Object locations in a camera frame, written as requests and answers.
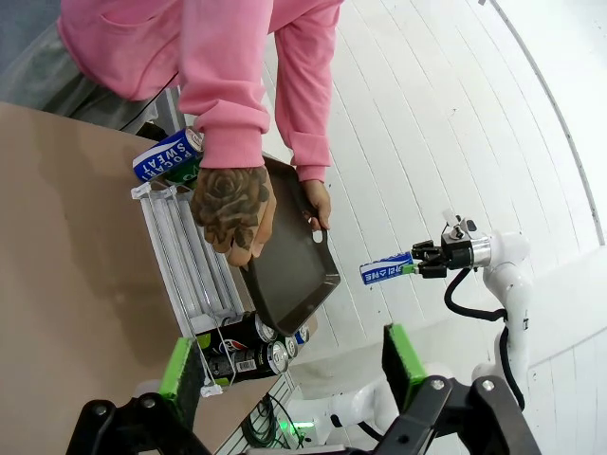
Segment white can dispenser rack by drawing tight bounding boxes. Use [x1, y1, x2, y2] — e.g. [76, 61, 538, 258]
[130, 184, 248, 398]

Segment black floor cables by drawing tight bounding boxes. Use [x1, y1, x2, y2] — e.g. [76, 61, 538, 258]
[241, 392, 307, 449]

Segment person's left hand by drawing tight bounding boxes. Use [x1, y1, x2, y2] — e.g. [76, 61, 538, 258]
[301, 178, 332, 232]

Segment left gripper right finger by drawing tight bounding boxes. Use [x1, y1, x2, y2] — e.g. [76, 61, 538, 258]
[374, 323, 542, 455]

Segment person in pink hoodie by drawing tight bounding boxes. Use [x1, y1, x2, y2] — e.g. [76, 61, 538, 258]
[0, 0, 345, 137]

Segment tattooed right hand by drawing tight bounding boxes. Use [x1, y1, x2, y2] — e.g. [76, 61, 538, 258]
[189, 164, 278, 269]

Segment black Pepsi can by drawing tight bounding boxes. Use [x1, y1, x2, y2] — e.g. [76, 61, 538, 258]
[194, 312, 279, 356]
[204, 338, 290, 386]

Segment black serving tray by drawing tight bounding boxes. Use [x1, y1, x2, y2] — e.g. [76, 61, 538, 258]
[236, 154, 341, 337]

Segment person's right forearm pink sleeve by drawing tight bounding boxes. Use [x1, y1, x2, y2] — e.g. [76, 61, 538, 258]
[178, 27, 271, 170]

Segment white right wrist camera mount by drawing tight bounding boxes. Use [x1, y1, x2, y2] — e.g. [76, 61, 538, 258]
[440, 208, 478, 238]

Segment person's left forearm pink sleeve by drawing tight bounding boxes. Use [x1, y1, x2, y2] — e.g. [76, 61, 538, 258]
[273, 18, 333, 184]

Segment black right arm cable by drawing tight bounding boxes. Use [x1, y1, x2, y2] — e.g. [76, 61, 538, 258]
[444, 267, 526, 411]

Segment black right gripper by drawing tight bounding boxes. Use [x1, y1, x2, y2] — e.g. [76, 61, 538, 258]
[402, 236, 473, 280]

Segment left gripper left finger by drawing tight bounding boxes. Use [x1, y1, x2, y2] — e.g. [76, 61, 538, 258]
[65, 336, 214, 455]

